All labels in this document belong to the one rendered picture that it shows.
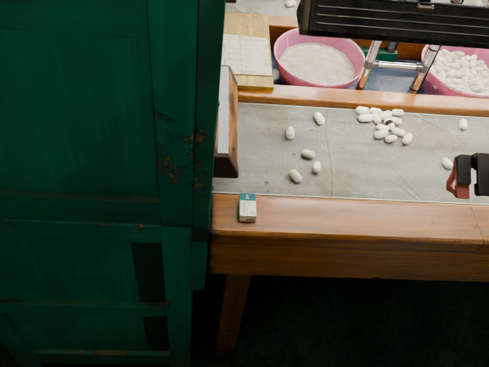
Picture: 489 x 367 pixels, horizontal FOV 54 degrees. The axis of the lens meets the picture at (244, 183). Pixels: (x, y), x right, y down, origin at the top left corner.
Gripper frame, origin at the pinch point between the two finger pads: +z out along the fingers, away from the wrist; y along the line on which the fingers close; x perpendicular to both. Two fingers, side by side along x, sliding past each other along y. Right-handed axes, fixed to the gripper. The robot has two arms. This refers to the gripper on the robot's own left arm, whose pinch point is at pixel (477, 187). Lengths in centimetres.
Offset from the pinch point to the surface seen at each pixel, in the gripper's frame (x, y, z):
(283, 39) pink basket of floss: -53, 27, 54
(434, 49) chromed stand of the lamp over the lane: -42, -9, 32
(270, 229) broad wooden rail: 6.8, 31.8, 22.5
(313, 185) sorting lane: -5.0, 21.0, 31.3
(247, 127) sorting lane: -20, 37, 39
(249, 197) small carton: 0.4, 36.4, 23.6
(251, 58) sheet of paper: -42, 36, 46
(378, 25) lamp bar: -33.1, 14.0, 8.5
